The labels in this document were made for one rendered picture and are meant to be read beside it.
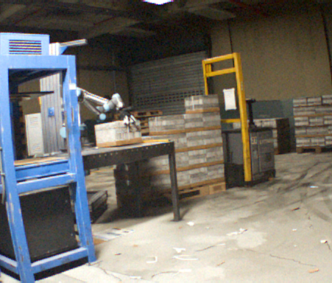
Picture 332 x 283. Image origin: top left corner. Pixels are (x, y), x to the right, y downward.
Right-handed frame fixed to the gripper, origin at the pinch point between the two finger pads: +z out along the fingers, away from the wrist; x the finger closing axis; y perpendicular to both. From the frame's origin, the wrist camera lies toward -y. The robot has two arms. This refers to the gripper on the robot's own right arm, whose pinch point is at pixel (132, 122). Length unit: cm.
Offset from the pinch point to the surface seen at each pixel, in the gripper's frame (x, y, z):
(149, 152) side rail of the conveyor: 10.8, -9.3, 38.1
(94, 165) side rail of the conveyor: 79, -8, 40
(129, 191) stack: -40, 86, 40
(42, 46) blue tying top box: 125, -59, -39
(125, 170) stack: -40, 75, 17
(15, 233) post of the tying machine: 174, -9, 78
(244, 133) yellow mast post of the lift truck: -196, -1, 34
